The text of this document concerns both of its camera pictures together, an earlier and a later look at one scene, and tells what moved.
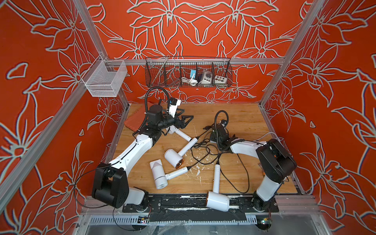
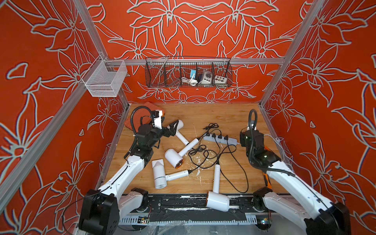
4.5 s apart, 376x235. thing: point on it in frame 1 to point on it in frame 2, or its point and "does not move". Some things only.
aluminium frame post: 91,29 does not move
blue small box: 193,71 does not move
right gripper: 211,136 to 243,138
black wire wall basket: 184,72 does not move
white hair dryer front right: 215,199 does not move
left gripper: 181,125 to 171,132
